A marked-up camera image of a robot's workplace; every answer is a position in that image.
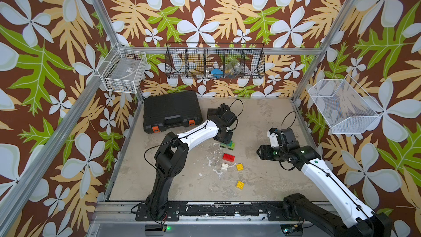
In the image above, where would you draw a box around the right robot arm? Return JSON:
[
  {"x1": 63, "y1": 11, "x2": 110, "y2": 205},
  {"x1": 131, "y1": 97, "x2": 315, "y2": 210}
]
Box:
[{"x1": 257, "y1": 128, "x2": 392, "y2": 237}]

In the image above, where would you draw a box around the lime lego brick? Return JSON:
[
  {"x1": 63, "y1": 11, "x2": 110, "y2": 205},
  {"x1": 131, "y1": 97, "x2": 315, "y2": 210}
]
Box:
[{"x1": 228, "y1": 141, "x2": 235, "y2": 150}]

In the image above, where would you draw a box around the black plastic tool case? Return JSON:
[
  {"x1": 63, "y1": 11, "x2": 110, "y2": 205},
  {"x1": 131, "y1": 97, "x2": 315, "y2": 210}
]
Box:
[{"x1": 143, "y1": 91, "x2": 203, "y2": 134}]

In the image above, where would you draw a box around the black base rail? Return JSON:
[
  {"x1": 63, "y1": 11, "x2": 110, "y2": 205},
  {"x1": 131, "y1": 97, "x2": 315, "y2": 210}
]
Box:
[{"x1": 131, "y1": 201, "x2": 299, "y2": 223}]

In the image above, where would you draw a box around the red 2x4 lego brick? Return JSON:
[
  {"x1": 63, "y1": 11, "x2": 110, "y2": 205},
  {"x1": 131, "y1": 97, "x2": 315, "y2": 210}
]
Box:
[{"x1": 223, "y1": 153, "x2": 235, "y2": 163}]

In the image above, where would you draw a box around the black wire basket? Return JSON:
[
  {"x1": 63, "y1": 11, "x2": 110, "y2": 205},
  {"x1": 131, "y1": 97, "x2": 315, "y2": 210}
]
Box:
[{"x1": 163, "y1": 42, "x2": 266, "y2": 80}]

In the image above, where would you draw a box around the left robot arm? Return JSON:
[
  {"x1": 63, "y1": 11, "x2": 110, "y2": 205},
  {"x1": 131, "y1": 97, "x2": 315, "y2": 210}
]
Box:
[{"x1": 146, "y1": 103, "x2": 238, "y2": 219}]

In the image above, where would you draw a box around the small black box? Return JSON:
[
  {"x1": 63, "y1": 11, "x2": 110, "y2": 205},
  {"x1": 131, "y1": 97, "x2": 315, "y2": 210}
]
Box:
[{"x1": 207, "y1": 108, "x2": 218, "y2": 120}]

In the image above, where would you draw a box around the yellow lego brick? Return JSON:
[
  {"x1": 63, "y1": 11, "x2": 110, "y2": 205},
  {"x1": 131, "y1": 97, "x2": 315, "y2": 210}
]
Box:
[
  {"x1": 236, "y1": 181, "x2": 244, "y2": 190},
  {"x1": 236, "y1": 163, "x2": 244, "y2": 171}
]

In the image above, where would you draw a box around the black and green glove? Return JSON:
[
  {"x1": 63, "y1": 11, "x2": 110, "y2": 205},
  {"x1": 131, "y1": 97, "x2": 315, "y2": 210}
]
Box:
[{"x1": 217, "y1": 103, "x2": 230, "y2": 115}]

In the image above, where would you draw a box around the blue object in basket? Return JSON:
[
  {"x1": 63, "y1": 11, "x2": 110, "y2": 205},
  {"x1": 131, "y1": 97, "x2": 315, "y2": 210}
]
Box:
[{"x1": 210, "y1": 69, "x2": 224, "y2": 79}]

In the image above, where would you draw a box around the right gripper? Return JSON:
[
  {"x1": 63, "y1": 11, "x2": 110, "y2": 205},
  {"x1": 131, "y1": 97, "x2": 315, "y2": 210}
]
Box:
[{"x1": 254, "y1": 143, "x2": 288, "y2": 161}]

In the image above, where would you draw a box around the white mesh basket right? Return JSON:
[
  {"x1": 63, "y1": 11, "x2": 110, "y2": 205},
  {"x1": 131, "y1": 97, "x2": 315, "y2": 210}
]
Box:
[{"x1": 308, "y1": 75, "x2": 380, "y2": 135}]

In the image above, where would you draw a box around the white wire basket left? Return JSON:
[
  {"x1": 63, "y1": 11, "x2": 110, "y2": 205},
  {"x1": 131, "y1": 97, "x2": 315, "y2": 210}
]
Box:
[{"x1": 99, "y1": 48, "x2": 148, "y2": 94}]

